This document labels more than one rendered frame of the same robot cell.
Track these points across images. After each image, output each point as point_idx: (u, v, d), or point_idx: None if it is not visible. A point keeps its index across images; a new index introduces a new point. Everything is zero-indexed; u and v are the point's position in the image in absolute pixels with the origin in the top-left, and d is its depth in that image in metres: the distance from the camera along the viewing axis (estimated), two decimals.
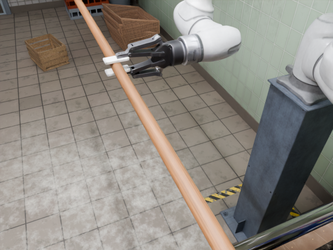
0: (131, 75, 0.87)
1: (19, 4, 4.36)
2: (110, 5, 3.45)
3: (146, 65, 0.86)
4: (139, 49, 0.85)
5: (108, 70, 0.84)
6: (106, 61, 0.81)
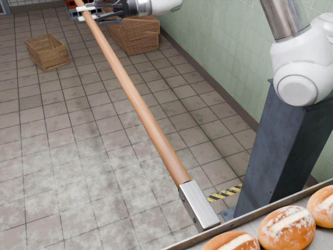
0: (98, 22, 1.18)
1: (19, 4, 4.36)
2: None
3: (109, 15, 1.17)
4: (103, 2, 1.16)
5: (80, 17, 1.15)
6: (78, 9, 1.11)
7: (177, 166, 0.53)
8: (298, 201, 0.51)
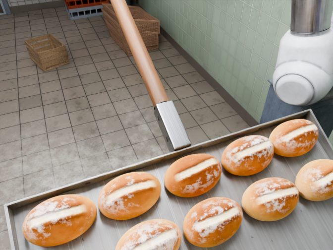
0: None
1: (19, 4, 4.36)
2: (110, 5, 3.45)
3: None
4: None
5: None
6: None
7: (156, 84, 0.52)
8: (263, 130, 0.55)
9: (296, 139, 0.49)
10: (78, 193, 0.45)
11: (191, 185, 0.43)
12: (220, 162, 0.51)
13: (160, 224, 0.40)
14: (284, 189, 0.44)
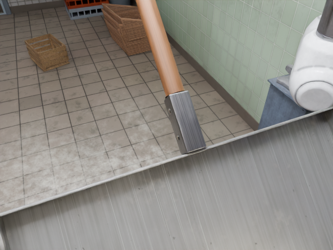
0: None
1: (19, 4, 4.36)
2: (110, 5, 3.45)
3: None
4: None
5: None
6: None
7: (170, 68, 0.43)
8: (281, 126, 0.50)
9: None
10: (76, 197, 0.40)
11: None
12: (232, 163, 0.46)
13: None
14: None
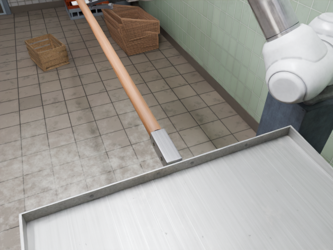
0: (90, 7, 1.27)
1: (19, 4, 4.36)
2: None
3: None
4: None
5: (73, 2, 1.24)
6: None
7: (150, 119, 0.63)
8: (251, 147, 0.61)
9: None
10: (83, 207, 0.50)
11: None
12: (212, 175, 0.55)
13: None
14: None
